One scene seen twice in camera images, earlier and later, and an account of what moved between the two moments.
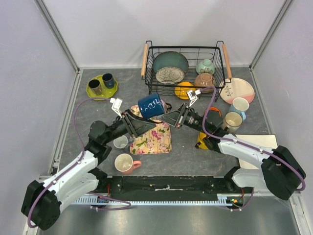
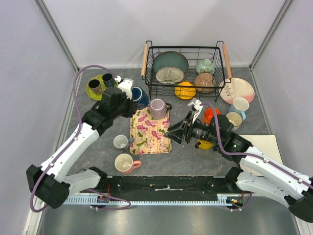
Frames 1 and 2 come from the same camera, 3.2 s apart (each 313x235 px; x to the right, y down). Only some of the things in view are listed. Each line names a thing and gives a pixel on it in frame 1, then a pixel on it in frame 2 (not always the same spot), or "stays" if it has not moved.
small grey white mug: (121, 142) stays
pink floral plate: (235, 87) stays
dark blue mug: (150, 106) to (140, 98)
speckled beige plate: (169, 75) stays
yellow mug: (202, 145) stays
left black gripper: (138, 124) to (131, 106)
